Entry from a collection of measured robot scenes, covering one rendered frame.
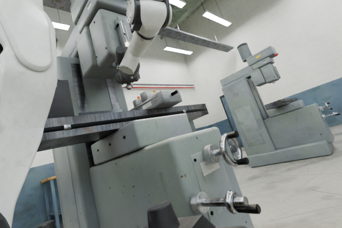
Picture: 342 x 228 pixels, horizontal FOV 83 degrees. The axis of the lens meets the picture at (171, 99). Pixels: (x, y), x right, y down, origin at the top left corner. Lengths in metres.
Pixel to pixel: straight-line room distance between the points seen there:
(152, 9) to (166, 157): 0.48
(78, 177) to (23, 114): 1.00
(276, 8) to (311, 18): 1.15
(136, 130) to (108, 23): 0.69
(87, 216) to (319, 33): 7.10
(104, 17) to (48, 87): 0.93
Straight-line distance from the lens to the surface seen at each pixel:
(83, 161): 1.37
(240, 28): 8.22
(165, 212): 0.35
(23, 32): 0.42
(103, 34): 1.23
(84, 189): 1.36
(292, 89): 7.32
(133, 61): 0.83
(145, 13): 0.63
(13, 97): 0.38
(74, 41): 1.64
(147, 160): 0.80
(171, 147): 0.69
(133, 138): 0.84
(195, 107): 1.34
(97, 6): 1.34
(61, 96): 0.96
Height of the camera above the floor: 0.73
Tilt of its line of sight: 14 degrees up
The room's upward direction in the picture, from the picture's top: 17 degrees counter-clockwise
